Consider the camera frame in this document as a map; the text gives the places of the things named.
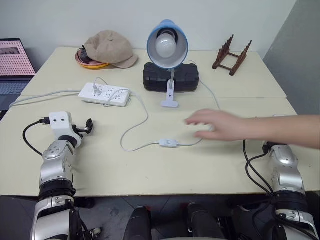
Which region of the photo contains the caster wheel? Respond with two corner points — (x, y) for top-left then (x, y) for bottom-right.
(89, 226), (103, 237)

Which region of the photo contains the white power strip cable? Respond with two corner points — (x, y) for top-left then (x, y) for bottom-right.
(8, 89), (87, 109)

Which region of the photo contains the white light bulb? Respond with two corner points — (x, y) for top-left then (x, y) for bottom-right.
(154, 33), (177, 60)

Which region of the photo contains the white power strip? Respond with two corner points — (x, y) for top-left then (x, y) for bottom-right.
(78, 82), (132, 108)

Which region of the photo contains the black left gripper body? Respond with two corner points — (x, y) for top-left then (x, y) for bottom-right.
(72, 124), (89, 134)

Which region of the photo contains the beige newsboy cap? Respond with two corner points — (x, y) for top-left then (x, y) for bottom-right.
(83, 30), (139, 69)

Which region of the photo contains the open laptop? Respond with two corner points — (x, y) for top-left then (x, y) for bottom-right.
(0, 37), (37, 112)

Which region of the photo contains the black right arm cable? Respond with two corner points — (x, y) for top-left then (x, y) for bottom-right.
(242, 139), (318, 240)

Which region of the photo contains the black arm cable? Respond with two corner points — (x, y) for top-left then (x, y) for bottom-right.
(242, 139), (318, 240)
(22, 116), (51, 156)

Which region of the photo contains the white inline cord switch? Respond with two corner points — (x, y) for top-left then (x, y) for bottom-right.
(159, 138), (179, 148)

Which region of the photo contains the black plastic box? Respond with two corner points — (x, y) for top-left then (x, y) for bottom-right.
(142, 62), (200, 93)

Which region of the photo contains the brown wooden rack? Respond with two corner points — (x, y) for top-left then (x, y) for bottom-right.
(211, 34), (253, 77)

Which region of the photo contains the person's bare hand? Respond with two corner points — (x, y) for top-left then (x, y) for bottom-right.
(184, 108), (249, 142)

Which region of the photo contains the blue clip desk lamp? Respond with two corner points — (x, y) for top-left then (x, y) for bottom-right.
(146, 19), (189, 109)

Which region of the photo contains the orange pink plate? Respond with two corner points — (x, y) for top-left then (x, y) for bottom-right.
(75, 48), (111, 70)

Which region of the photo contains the white lamp power cord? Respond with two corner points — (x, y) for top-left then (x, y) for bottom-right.
(102, 59), (222, 152)

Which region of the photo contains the dark rounded shape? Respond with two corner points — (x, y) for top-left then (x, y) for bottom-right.
(123, 206), (153, 240)
(185, 202), (226, 240)

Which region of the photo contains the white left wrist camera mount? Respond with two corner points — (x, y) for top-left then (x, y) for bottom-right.
(48, 111), (74, 138)

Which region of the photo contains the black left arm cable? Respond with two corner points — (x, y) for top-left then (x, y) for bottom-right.
(22, 116), (51, 156)

